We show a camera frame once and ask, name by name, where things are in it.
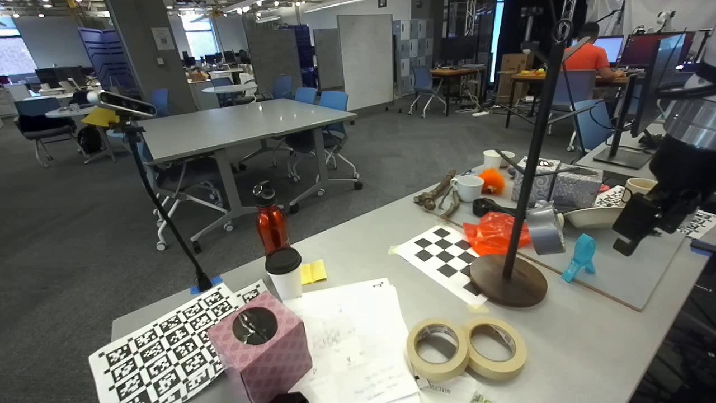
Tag small white cup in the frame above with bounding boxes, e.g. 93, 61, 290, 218
482, 148, 519, 172

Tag wooden desk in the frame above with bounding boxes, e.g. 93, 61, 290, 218
431, 61, 489, 119

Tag red bottle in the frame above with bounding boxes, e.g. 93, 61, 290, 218
253, 201, 291, 256

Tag white mug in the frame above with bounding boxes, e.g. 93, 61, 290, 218
453, 172, 486, 204

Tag orange fuzzy ball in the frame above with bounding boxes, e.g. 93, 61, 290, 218
476, 166, 510, 197

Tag pink patterned tissue box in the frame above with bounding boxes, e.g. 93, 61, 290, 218
207, 292, 315, 403

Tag grey swirl patterned cloth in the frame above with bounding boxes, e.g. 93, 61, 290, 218
513, 156, 605, 216

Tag blue office chair white base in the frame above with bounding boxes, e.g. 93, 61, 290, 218
313, 88, 367, 192

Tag thick brown wooden branch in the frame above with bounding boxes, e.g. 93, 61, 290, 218
413, 169, 459, 213

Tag black monitor on stand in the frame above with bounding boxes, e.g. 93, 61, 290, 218
593, 31, 689, 172

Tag white partition panel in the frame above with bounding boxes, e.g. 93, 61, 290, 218
337, 12, 397, 114

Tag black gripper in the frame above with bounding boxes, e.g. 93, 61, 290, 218
612, 135, 716, 257

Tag grey office table white legs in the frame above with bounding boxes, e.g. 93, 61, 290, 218
140, 96, 361, 253

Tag black white checkerboard sheet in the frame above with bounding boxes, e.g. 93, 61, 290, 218
390, 225, 489, 310

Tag long brown wooden branch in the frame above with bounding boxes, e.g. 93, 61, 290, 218
433, 184, 463, 221

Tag black handled utensil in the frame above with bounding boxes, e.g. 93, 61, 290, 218
471, 195, 519, 221

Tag beige masking tape roll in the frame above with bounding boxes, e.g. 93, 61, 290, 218
463, 319, 531, 385
405, 319, 475, 382

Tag seated person orange shirt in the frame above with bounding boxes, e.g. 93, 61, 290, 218
561, 21, 616, 78

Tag white paper sheets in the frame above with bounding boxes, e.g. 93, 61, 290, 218
285, 276, 426, 403

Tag black white marker tag sheet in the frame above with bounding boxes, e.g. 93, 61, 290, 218
86, 280, 273, 403

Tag grey flat board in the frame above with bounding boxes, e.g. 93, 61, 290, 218
445, 200, 691, 313

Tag beige small bowl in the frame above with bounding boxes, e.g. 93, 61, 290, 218
622, 175, 660, 200

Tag grey shallow bowl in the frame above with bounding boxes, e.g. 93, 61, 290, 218
561, 204, 626, 233

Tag black pole wooden base holder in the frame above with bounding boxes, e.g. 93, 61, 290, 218
467, 0, 580, 310

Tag white crumpled cloth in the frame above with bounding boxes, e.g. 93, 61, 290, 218
593, 184, 633, 213

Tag black office chair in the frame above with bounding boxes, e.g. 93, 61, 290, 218
14, 94, 82, 169

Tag white cup black lid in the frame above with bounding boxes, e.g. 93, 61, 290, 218
263, 246, 304, 302

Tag blue plastic spring clamp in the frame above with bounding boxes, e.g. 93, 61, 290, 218
560, 231, 599, 285

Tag orange plastic bag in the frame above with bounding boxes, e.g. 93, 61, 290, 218
461, 210, 536, 260

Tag yellow sticky notes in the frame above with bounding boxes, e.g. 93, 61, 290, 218
299, 257, 332, 287

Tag black camera on thin stand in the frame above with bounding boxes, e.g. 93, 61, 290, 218
84, 88, 227, 295

